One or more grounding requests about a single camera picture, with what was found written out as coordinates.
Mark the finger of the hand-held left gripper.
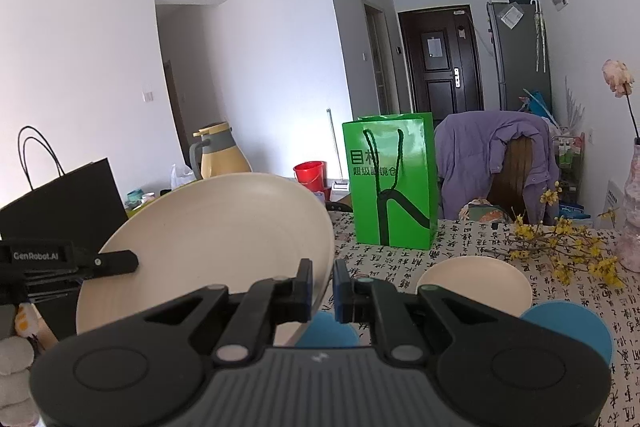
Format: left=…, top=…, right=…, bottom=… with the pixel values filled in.
left=75, top=251, right=139, bottom=279

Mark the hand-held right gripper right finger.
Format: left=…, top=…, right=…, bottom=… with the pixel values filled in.
left=332, top=259, right=496, bottom=365

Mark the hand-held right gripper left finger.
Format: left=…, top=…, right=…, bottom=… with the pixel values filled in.
left=144, top=258, right=315, bottom=368

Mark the blue bowl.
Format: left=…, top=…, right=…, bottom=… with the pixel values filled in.
left=520, top=301, right=614, bottom=368
left=294, top=311, right=362, bottom=349

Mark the cream plate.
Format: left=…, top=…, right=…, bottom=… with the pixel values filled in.
left=75, top=173, right=335, bottom=348
left=416, top=256, right=532, bottom=313

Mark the black paper bag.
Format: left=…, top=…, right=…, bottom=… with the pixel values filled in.
left=0, top=126, right=130, bottom=244

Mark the white plastic bag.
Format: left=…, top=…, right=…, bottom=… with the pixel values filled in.
left=171, top=164, right=197, bottom=190

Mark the calligraphy printed tablecloth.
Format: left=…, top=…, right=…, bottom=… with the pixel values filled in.
left=320, top=212, right=640, bottom=427

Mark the red bucket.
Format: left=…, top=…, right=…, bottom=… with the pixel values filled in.
left=293, top=161, right=327, bottom=184

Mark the green paper bag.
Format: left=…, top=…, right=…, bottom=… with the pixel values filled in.
left=342, top=112, right=440, bottom=251

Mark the yellow thermos jug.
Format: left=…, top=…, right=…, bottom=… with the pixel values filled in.
left=189, top=123, right=252, bottom=181

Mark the purple jacket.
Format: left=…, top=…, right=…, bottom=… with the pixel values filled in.
left=434, top=109, right=561, bottom=225

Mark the wooden chair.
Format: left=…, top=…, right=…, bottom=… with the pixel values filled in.
left=487, top=137, right=536, bottom=220

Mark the dark wooden door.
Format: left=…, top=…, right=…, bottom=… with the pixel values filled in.
left=398, top=6, right=483, bottom=114

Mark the yellow flower branch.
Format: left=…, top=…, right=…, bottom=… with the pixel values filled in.
left=482, top=189, right=626, bottom=288

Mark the blue plastic bag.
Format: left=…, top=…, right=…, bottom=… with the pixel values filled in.
left=520, top=89, right=557, bottom=122

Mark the grey refrigerator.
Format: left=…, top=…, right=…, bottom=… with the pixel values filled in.
left=487, top=0, right=552, bottom=112

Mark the pale dried grass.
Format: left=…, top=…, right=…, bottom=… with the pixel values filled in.
left=564, top=77, right=587, bottom=128

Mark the pink textured vase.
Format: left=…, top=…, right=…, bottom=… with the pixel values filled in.
left=615, top=137, right=640, bottom=272

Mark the clear folded umbrella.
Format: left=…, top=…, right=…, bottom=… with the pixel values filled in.
left=532, top=0, right=547, bottom=72

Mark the white mop handle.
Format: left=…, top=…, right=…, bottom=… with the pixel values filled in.
left=326, top=107, right=337, bottom=188

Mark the wire storage rack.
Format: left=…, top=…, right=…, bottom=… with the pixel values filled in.
left=552, top=132, right=586, bottom=184

